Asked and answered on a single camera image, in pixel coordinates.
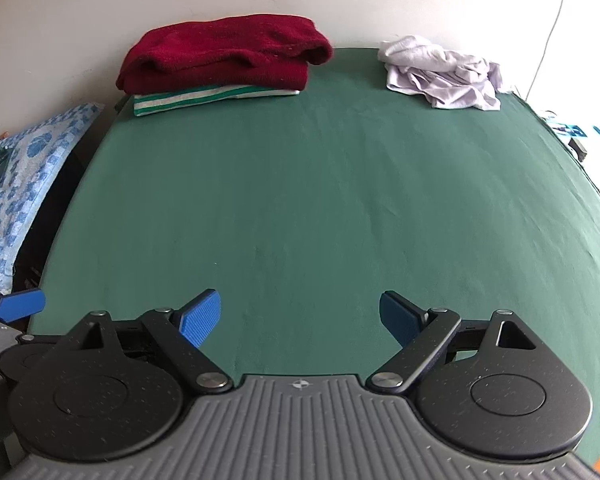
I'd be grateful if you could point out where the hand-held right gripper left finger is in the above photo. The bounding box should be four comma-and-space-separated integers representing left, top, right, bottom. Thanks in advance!
55, 288, 233, 394

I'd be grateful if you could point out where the green white striped garment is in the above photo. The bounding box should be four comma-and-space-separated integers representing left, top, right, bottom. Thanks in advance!
132, 85, 301, 118

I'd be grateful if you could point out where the red knitted sweater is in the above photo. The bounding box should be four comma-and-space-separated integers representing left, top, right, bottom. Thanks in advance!
116, 15, 335, 95

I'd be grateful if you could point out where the white wall cable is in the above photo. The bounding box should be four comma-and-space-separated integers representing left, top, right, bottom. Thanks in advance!
525, 0, 571, 101

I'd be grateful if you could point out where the blue floral cloth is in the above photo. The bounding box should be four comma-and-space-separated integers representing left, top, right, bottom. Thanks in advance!
0, 102, 106, 293

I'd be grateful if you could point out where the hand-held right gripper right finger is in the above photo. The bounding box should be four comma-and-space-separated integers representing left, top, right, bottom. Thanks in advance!
367, 290, 551, 393

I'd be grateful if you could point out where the blue tray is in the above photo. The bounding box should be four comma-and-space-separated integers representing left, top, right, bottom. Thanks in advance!
550, 121, 588, 139

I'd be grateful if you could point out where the white shirt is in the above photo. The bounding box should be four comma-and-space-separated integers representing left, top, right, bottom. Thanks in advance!
377, 35, 512, 112

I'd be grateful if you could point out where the white side table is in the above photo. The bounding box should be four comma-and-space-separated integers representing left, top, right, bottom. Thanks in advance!
537, 110, 600, 163

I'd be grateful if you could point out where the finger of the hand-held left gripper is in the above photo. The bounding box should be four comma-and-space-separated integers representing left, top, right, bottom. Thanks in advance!
0, 288, 47, 324

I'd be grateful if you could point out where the green table cloth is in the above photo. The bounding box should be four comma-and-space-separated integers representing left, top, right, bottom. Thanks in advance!
30, 47, 600, 466

